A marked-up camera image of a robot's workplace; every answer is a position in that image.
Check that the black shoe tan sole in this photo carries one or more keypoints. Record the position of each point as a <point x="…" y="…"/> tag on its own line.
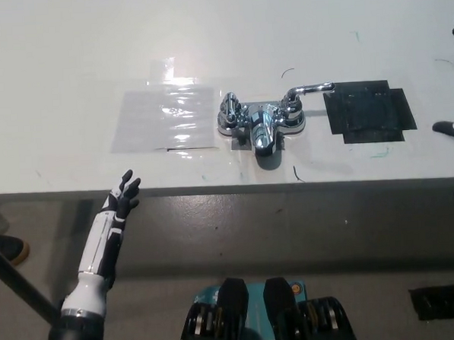
<point x="8" y="249"/>

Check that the chrome faucet body with spout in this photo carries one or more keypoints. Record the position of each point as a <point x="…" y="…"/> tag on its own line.
<point x="262" y="132"/>

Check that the grey table leg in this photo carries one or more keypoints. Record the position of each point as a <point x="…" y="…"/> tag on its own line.
<point x="84" y="215"/>

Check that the clear glossy tape strip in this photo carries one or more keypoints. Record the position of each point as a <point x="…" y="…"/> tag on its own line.
<point x="174" y="104"/>

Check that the black tape patch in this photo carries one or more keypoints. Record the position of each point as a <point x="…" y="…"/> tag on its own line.
<point x="368" y="111"/>

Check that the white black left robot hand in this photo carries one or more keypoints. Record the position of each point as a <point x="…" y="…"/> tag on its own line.
<point x="101" y="241"/>

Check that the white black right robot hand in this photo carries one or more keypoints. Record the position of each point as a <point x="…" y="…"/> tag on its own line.
<point x="449" y="128"/>

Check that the black metal table frame bar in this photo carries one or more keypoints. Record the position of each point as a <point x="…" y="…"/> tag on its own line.
<point x="19" y="281"/>

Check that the translucent grey plastic sheet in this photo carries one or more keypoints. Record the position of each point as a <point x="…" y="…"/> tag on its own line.
<point x="137" y="121"/>

